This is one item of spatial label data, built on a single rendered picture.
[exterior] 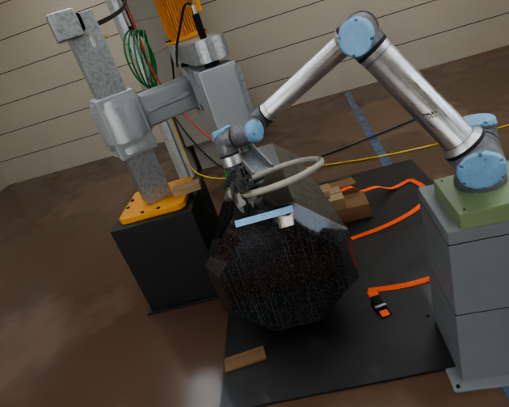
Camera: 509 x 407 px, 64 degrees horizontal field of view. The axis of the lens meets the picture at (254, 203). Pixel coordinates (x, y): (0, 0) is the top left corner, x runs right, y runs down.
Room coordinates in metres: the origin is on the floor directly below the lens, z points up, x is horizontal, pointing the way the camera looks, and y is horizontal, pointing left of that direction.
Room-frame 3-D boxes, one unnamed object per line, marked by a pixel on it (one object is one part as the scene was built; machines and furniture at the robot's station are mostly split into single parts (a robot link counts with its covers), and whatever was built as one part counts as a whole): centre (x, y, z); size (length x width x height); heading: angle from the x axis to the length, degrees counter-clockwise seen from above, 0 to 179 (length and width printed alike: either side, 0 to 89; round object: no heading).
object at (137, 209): (2.81, 0.66, 0.76); 0.49 x 0.49 x 0.05; 81
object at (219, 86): (2.53, -0.01, 1.34); 0.36 x 0.22 x 0.45; 10
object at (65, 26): (2.67, 0.70, 2.00); 0.20 x 0.18 x 0.15; 81
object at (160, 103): (2.90, 0.48, 1.38); 0.74 x 0.34 x 0.25; 117
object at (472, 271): (1.39, -0.89, 0.43); 0.50 x 0.50 x 0.85; 77
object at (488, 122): (1.38, -0.88, 1.11); 0.17 x 0.15 x 0.18; 150
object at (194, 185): (2.72, 0.42, 0.81); 0.20 x 0.10 x 0.05; 89
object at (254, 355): (1.79, 0.35, 0.02); 0.25 x 0.10 x 0.01; 91
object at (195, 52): (2.80, 0.03, 1.63); 0.96 x 0.25 x 0.17; 10
